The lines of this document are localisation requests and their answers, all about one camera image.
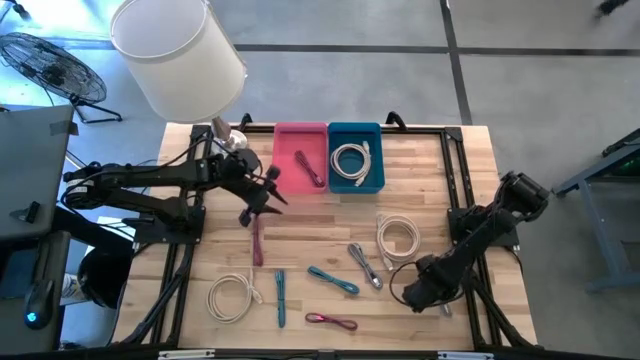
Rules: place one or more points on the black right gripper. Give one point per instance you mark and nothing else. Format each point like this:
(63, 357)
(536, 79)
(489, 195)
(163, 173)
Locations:
(435, 282)

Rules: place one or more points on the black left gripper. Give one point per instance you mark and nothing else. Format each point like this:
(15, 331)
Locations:
(252, 180)

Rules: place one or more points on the maroon tool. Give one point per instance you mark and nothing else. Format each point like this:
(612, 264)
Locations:
(257, 245)

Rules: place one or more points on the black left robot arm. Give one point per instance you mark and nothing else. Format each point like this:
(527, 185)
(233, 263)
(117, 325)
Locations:
(150, 175)

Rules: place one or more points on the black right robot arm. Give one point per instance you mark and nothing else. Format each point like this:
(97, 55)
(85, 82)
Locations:
(500, 220)

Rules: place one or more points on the pink plastic bin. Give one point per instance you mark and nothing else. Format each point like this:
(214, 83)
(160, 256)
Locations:
(300, 137)

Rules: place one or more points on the black curved clamp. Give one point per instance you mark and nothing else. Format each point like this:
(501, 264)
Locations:
(396, 119)
(245, 121)

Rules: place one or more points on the blue plastic bin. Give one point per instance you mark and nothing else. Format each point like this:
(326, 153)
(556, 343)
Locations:
(372, 175)

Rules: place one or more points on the silver lamp with white shade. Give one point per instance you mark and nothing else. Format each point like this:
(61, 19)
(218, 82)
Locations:
(175, 55)

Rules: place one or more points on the black round stool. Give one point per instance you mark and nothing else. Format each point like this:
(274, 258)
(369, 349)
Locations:
(102, 277)

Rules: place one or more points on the blue grey metal table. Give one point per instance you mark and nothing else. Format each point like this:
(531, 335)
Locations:
(605, 175)

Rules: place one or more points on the white crumpled bag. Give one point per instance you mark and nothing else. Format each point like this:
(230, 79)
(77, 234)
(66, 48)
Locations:
(74, 290)

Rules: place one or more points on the grey tape strip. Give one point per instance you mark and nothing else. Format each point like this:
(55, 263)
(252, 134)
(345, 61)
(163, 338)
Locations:
(62, 128)

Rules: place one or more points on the grey desk top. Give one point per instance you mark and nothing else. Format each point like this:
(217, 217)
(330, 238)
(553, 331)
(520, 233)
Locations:
(30, 165)

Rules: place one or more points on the small black desk clamp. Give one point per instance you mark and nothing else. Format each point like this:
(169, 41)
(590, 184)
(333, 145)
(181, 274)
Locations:
(27, 212)

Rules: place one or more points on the black computer mouse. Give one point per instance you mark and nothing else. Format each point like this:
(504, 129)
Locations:
(39, 305)

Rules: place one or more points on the black floor fan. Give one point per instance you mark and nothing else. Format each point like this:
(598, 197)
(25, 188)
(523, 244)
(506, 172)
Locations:
(50, 67)

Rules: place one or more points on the dark grey desk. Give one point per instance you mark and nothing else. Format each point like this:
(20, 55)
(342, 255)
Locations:
(15, 320)

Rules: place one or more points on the black aluminium rig frame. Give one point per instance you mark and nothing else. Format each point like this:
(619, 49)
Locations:
(452, 170)

